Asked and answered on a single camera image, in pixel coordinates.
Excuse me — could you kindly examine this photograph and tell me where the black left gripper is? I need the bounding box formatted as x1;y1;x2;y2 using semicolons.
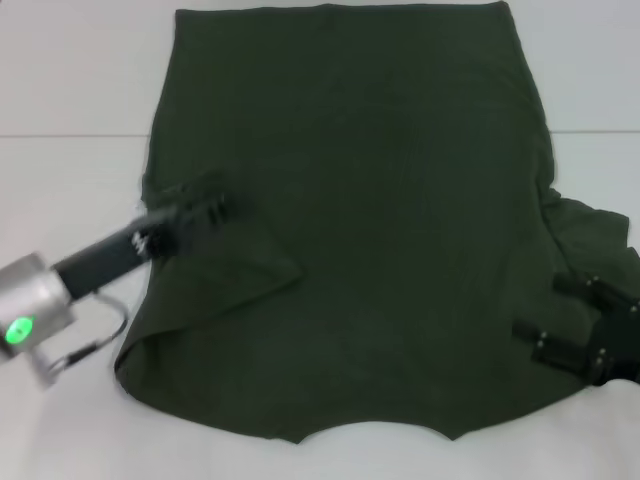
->
52;174;231;301

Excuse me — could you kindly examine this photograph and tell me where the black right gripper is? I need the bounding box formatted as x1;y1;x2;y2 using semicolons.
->
514;274;640;386

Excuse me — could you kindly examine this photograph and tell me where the black wrist cable with plug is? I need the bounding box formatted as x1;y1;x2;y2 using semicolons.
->
47;294;129;374

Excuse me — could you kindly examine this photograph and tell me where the dark green t-shirt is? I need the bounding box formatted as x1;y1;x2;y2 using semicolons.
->
113;2;640;444

